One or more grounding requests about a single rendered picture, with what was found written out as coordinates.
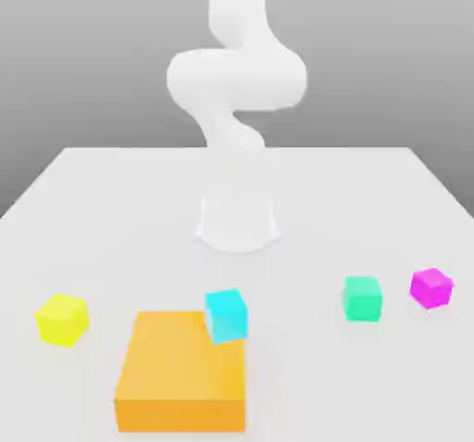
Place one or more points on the small cyan cube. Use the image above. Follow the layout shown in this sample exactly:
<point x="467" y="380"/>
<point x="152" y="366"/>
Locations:
<point x="226" y="316"/>

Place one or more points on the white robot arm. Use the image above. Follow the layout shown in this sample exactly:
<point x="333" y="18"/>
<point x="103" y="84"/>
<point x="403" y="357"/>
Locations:
<point x="237" y="78"/>

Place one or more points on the large orange box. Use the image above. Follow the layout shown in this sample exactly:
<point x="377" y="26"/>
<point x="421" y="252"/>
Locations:
<point x="177" y="375"/>

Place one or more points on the small green cube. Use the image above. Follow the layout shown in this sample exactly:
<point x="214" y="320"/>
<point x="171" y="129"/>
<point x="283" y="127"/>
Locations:
<point x="362" y="299"/>

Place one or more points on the small yellow cube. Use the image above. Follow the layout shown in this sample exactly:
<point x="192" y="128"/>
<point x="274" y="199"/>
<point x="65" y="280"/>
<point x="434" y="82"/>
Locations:
<point x="62" y="320"/>

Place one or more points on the small magenta cube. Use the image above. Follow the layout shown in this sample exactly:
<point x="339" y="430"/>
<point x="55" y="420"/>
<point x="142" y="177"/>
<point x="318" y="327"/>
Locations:
<point x="431" y="288"/>

